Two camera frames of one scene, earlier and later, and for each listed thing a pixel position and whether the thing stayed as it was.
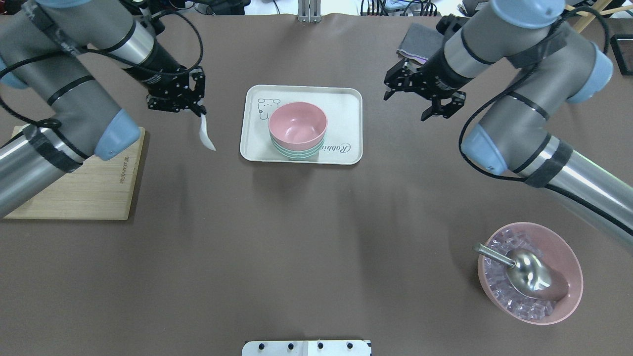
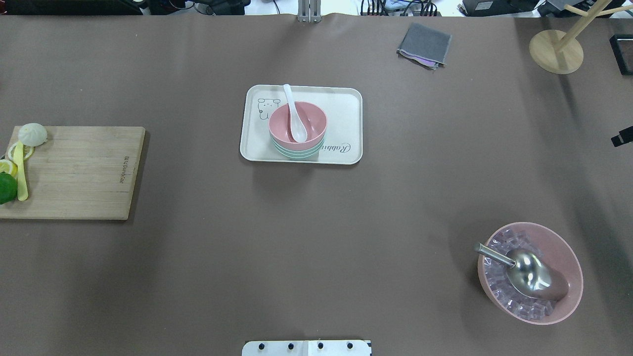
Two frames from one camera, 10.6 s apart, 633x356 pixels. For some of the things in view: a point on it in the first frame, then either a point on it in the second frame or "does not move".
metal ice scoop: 532,273 does not move
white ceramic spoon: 203,132 → 298,130
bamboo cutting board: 98,190 does not move
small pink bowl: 297,126 does not move
